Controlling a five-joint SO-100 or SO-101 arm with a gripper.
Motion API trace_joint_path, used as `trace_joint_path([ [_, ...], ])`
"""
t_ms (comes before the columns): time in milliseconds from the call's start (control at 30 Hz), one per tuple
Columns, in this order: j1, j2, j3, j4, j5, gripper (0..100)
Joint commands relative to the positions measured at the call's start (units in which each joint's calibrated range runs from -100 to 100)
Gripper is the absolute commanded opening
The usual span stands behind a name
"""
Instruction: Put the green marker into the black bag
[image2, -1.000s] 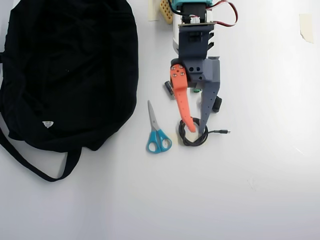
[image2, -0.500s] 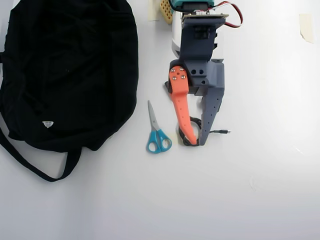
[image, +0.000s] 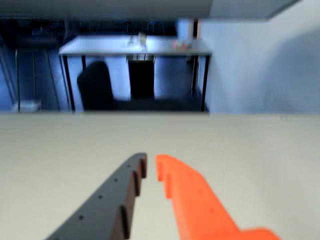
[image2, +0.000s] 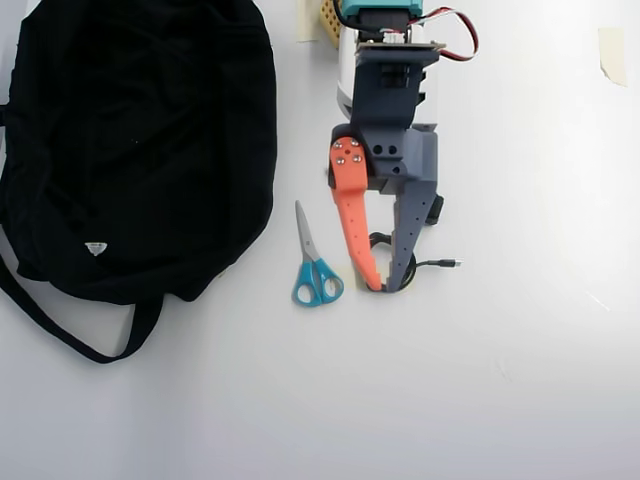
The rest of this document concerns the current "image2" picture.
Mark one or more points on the blue grey gripper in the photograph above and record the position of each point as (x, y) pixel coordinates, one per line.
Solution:
(400, 162)

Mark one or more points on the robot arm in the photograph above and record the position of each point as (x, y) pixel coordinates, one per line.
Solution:
(380, 6)

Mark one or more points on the black fabric bag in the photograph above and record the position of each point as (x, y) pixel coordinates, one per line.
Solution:
(140, 150)

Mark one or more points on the yellow perforated plastic part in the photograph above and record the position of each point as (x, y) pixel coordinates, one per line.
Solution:
(330, 22)

